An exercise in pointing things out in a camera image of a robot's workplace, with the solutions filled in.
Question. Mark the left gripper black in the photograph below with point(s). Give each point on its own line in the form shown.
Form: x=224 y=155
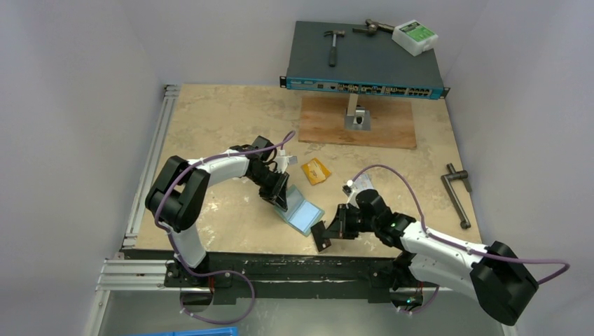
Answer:
x=276 y=194

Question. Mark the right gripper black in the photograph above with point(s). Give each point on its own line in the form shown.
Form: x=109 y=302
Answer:
x=344 y=222

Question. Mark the black credit card stack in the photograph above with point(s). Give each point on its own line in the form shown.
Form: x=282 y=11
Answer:
x=317 y=231

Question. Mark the teal card holder wallet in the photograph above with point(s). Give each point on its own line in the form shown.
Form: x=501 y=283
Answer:
x=300 y=214

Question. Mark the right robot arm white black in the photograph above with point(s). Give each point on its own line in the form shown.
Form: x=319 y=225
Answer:
x=491 y=275

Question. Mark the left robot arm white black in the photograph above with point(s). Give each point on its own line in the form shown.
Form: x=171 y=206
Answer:
x=176 y=197

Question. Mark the gold credit card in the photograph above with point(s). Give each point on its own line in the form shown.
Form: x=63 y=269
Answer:
x=315 y=171

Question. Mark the plywood board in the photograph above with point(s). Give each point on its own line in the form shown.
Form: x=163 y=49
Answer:
x=392 y=125

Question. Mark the blue plastic bin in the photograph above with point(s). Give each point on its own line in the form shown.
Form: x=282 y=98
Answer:
x=227 y=331

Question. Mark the small claw hammer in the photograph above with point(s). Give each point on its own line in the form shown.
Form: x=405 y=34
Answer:
x=333 y=52

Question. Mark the dark hammer tool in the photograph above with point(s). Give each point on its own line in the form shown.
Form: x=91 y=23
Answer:
x=373 y=27

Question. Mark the white green box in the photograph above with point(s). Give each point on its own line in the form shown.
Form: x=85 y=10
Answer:
x=414 y=37

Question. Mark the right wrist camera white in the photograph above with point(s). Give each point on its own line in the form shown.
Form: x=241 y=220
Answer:
x=351 y=189

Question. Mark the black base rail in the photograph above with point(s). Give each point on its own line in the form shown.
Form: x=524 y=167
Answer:
x=232 y=276

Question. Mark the metal post stand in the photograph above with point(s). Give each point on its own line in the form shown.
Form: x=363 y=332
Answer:
x=357 y=117

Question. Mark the aluminium frame rail left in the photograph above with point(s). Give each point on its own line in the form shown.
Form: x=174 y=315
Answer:
x=171 y=95

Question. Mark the aluminium frame rail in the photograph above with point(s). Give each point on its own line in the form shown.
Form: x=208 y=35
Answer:
x=132 y=275
x=171 y=95

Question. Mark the network switch dark blue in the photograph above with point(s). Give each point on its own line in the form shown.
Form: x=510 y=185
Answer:
x=366 y=65

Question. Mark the aluminium frame rail front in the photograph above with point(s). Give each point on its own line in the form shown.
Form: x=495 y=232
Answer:
x=132 y=275

